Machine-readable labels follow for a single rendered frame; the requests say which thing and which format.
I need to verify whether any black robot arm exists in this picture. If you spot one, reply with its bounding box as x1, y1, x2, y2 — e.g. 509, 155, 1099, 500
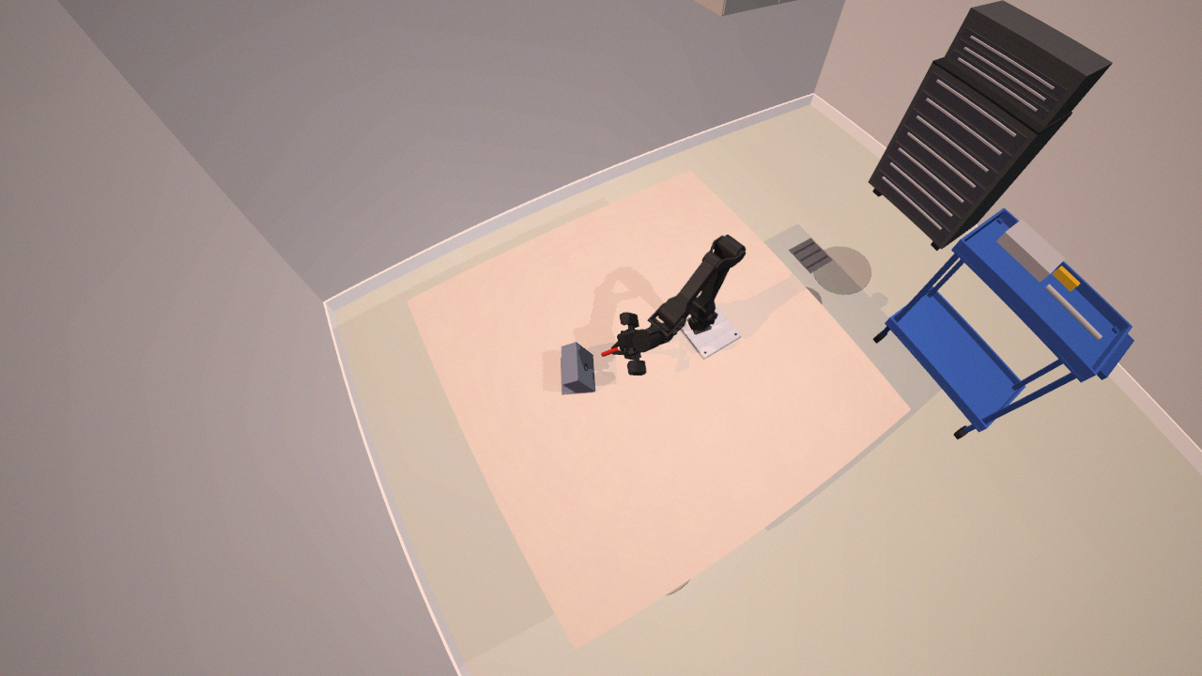
617, 235, 746, 356

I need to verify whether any dark grey sloped panel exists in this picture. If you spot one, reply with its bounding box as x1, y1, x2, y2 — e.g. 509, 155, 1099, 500
561, 342, 595, 395

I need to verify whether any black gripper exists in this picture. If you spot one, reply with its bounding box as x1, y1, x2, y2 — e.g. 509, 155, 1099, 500
611, 312, 647, 376

